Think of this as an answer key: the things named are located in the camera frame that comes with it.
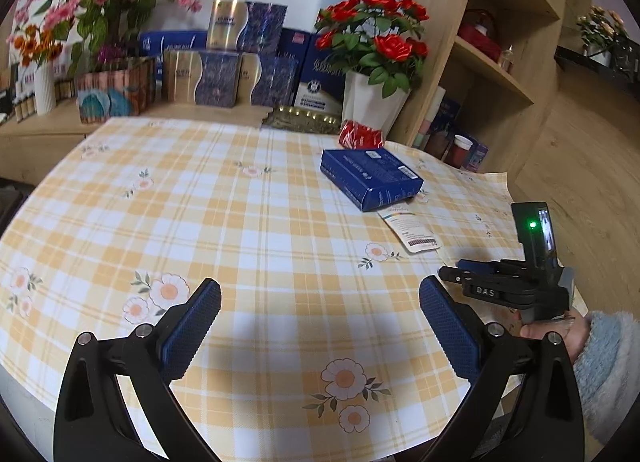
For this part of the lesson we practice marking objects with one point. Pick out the red basket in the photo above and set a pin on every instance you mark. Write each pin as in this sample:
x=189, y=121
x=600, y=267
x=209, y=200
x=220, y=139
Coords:
x=480, y=39

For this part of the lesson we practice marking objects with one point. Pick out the glass perfume bottle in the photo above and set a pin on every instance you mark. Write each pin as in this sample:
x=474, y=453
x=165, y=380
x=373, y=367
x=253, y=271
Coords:
x=507, y=62

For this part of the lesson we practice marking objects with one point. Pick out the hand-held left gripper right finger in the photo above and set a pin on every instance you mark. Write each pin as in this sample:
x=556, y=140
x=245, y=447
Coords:
x=447, y=327

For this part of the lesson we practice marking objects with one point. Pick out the yellow checked tablecloth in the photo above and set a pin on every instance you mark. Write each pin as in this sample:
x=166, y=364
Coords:
x=275, y=267

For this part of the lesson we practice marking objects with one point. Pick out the red and white cup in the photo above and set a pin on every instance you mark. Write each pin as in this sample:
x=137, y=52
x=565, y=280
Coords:
x=457, y=154

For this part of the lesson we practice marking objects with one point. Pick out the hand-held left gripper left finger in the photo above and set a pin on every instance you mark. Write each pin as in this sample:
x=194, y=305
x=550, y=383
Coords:
x=192, y=327

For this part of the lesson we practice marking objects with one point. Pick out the dark blue printed box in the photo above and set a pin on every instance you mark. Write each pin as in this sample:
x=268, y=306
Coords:
x=450, y=114

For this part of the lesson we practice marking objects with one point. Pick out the orange artificial flowers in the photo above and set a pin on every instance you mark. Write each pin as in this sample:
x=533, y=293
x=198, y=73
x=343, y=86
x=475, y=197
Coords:
x=35, y=44

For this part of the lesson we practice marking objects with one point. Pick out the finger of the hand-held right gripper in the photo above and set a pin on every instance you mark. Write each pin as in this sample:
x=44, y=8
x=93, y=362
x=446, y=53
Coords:
x=455, y=274
x=480, y=266

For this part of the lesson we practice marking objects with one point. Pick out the white flower pot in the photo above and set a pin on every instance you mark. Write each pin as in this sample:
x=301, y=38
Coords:
x=370, y=102

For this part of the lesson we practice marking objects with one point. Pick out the row of small brown bottles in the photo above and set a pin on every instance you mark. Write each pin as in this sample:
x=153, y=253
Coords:
x=22, y=104

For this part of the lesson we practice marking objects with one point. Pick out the white paper tag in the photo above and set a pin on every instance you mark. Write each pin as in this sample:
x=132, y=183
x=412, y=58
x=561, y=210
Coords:
x=410, y=229

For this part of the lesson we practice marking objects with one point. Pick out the black case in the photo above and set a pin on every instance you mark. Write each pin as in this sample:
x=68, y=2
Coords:
x=10, y=197

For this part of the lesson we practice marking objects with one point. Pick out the wood-look planter box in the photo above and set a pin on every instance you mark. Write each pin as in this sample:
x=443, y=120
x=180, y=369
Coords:
x=115, y=92

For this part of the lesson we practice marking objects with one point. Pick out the blue and white box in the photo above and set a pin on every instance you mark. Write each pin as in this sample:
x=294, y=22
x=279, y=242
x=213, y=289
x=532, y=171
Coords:
x=320, y=87

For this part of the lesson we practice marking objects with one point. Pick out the wooden shelf unit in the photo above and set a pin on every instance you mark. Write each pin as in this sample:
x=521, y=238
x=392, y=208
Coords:
x=435, y=17

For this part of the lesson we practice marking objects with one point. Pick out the stack of pastel cups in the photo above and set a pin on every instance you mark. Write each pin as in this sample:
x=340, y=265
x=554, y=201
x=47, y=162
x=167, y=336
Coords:
x=430, y=117

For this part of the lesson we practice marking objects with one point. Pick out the gold tray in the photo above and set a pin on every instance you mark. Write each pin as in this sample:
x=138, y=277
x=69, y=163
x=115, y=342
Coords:
x=300, y=117

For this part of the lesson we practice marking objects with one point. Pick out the person's right hand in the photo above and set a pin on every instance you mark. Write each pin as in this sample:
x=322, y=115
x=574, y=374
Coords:
x=575, y=332

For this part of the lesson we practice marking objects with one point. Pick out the pale pink flower plant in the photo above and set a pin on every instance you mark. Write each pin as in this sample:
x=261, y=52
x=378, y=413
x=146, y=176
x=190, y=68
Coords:
x=600, y=27

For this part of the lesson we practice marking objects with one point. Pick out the long blue box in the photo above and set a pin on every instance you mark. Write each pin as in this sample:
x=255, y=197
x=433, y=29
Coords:
x=175, y=42

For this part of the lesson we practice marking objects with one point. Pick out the red rose plant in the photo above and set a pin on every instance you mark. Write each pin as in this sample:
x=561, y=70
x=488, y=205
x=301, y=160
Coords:
x=375, y=42

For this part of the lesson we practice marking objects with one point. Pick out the light purple box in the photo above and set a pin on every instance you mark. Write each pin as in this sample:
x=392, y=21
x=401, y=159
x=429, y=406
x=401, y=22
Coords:
x=477, y=157

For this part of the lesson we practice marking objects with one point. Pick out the black counter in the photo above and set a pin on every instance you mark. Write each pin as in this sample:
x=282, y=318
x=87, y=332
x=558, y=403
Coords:
x=585, y=62

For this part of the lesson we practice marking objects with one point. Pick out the white ribbed vase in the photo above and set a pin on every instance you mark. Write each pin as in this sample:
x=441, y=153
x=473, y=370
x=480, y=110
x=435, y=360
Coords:
x=44, y=92

